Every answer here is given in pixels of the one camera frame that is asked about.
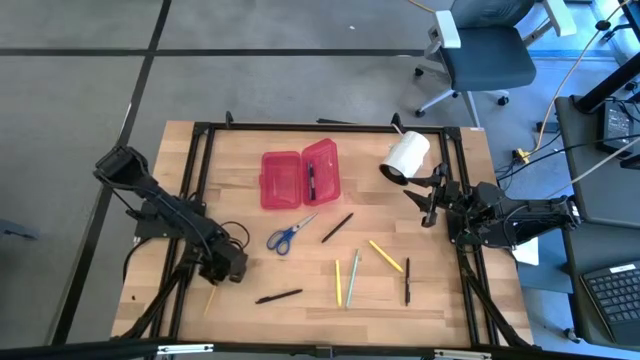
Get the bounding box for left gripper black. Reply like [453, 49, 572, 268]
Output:
[198, 238, 250, 286]

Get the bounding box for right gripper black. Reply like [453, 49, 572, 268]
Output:
[402, 162, 472, 229]

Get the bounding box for thin yellow pencil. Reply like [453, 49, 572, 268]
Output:
[202, 284, 218, 318]

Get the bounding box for yellow pen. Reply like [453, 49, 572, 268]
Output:
[368, 239, 404, 274]

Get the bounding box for blue handled scissors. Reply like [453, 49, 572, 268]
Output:
[265, 212, 319, 257]

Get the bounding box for red plastic pencil box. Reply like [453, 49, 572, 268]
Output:
[259, 138, 343, 211]

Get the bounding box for grey pen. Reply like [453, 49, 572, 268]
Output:
[345, 248, 361, 309]

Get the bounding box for white cylindrical spot lamp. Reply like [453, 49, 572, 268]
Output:
[378, 124, 432, 187]

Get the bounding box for white paper sheet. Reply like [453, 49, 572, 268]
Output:
[512, 235, 541, 267]

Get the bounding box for black rig crossbar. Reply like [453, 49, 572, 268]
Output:
[0, 337, 640, 360]

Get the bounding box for grey office chair white armrests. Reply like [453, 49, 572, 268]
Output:
[413, 0, 578, 129]

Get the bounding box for grey office desk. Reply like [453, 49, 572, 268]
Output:
[553, 94, 640, 229]
[559, 219, 640, 351]

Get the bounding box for black power adapter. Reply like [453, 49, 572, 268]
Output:
[596, 99, 637, 155]

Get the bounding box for black desk leg bar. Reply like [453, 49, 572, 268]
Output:
[573, 49, 640, 115]

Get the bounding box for blue grey floor object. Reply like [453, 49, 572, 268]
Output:
[0, 218, 40, 242]

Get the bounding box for black keyboard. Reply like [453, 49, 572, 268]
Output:
[579, 262, 640, 347]

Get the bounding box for black caster base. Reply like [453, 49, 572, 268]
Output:
[594, 0, 640, 44]

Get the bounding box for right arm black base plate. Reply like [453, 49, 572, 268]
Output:
[446, 207, 519, 249]

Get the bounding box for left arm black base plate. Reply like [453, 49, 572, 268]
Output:
[133, 199, 207, 240]

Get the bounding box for black power cable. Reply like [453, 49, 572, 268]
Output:
[494, 132, 640, 181]

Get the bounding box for beige cable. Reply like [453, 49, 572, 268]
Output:
[547, 144, 640, 200]

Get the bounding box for yellow hanging cable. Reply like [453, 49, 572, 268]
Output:
[529, 0, 634, 156]

